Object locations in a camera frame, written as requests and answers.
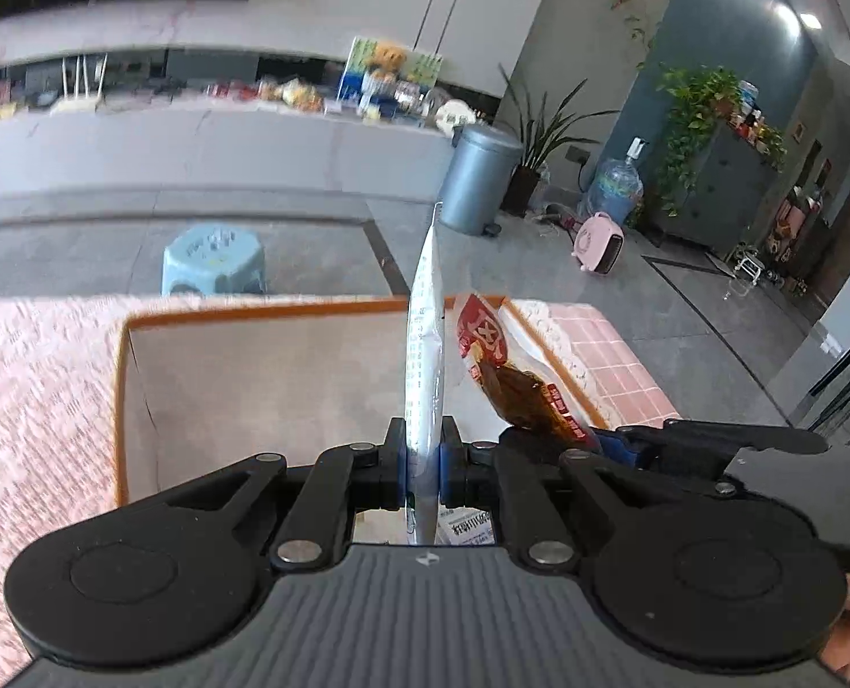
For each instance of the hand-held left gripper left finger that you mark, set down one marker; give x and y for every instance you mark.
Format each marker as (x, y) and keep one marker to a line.
(398, 469)

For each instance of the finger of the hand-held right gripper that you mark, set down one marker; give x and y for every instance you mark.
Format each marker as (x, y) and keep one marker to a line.
(719, 437)

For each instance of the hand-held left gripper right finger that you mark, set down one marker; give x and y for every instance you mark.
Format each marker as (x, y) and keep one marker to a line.
(446, 473)

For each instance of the red-label brown snack packet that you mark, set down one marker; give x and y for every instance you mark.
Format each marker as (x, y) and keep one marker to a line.
(511, 380)

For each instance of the long white snack packet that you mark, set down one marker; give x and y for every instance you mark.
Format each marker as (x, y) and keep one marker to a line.
(425, 344)

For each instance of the orange cardboard box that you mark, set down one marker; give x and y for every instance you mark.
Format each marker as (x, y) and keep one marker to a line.
(267, 373)

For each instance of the pink checked table cover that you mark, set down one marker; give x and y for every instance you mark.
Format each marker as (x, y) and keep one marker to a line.
(611, 358)

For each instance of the white step stool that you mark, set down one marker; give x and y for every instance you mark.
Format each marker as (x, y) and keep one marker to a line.
(746, 266)

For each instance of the pink space heater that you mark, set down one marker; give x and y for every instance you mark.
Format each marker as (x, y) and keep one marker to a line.
(598, 245)

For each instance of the grey storage cabinet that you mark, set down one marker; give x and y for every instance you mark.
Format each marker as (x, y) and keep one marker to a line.
(726, 193)

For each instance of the blue water jug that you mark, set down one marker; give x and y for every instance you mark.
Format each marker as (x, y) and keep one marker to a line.
(615, 190)

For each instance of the light blue plastic stool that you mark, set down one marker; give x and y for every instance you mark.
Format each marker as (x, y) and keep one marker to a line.
(213, 258)

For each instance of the grey pedal bin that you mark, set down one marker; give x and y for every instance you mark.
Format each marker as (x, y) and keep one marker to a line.
(479, 179)

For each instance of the trailing ivy plant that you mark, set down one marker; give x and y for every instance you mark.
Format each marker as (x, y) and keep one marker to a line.
(694, 122)

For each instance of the long-leaf potted plant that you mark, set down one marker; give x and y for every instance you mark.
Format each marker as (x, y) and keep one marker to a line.
(540, 150)

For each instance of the white lace tablecloth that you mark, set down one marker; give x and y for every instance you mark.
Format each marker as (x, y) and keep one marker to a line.
(38, 408)

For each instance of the white media console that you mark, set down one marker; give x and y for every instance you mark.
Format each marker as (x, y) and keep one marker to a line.
(217, 143)

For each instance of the green printed gift box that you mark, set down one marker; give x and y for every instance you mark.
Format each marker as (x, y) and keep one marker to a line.
(396, 82)

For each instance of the teddy bear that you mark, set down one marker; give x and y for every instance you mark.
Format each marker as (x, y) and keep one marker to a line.
(385, 61)

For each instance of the white router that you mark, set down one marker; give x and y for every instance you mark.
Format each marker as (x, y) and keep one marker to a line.
(79, 97)

